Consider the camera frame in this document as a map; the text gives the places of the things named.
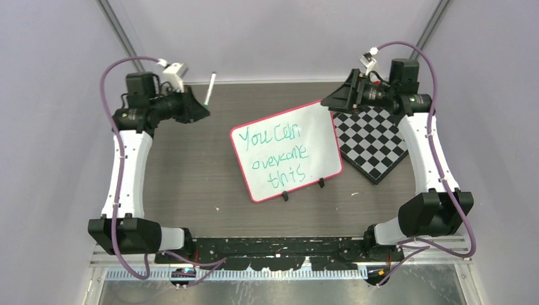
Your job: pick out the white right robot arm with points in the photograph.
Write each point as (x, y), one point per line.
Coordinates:
(439, 205)

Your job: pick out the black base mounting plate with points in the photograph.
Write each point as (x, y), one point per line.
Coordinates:
(286, 253)

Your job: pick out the aluminium frame rail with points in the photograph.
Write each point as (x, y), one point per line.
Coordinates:
(301, 271)

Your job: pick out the pink-framed whiteboard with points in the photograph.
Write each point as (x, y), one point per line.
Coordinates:
(287, 151)

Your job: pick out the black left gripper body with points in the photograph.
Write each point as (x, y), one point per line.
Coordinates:
(178, 106)

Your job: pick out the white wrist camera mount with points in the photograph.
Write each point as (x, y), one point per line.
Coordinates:
(172, 73)
(368, 60)

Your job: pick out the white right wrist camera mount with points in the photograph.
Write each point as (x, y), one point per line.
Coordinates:
(368, 60)

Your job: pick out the black white chessboard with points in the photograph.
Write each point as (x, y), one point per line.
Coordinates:
(370, 142)

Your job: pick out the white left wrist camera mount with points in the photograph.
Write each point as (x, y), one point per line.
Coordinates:
(172, 73)

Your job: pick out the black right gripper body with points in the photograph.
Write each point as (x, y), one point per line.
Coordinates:
(356, 82)

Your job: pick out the white green marker pen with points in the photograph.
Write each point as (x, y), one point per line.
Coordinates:
(210, 89)

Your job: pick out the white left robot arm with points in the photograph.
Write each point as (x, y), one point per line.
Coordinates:
(122, 226)

